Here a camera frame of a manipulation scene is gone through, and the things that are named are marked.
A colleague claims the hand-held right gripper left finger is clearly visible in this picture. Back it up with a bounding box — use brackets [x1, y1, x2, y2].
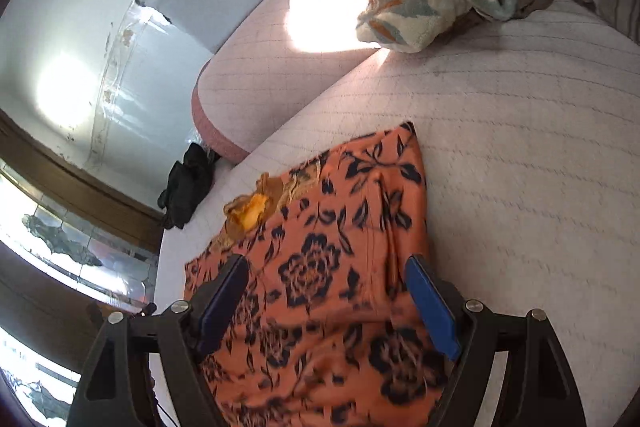
[66, 253, 251, 427]

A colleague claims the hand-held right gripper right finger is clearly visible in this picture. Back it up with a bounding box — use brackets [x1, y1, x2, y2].
[404, 253, 587, 427]

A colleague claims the orange floral print garment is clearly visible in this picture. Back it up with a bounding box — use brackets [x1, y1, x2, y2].
[184, 122, 463, 427]

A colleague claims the black cloth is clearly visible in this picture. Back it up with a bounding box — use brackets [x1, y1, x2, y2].
[157, 142, 218, 230]

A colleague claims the pink quilted bed cover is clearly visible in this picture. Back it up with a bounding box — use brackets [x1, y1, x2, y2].
[150, 0, 640, 427]

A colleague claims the pink quilted bolster pillow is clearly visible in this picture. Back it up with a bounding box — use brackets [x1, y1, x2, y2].
[191, 0, 381, 162]

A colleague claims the dark wooden window frame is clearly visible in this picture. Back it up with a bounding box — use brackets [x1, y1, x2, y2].
[0, 112, 166, 253]

